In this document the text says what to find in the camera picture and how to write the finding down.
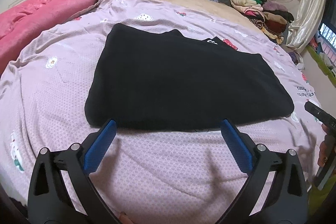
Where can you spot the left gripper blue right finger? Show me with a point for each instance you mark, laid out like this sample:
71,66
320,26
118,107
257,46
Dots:
237,145

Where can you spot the beige mattress cover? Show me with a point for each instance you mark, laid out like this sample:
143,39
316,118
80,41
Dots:
210,6

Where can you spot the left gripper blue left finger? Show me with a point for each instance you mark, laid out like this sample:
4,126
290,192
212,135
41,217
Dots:
96,146

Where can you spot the pink plush blanket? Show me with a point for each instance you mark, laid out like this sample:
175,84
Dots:
25,21

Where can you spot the person's left hand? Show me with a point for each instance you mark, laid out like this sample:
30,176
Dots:
124,219

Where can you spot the person's right hand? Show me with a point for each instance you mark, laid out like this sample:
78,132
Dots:
323,148

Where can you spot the cream satin curtain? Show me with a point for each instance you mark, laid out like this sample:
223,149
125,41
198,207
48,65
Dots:
303,28

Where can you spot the pile of folded clothes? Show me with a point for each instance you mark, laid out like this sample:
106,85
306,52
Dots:
270,17

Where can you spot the black sweater with orange cuffs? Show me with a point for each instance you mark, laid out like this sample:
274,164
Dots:
149,81

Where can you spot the lilac strawberry print bedsheet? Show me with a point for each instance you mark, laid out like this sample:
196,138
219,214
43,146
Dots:
159,176

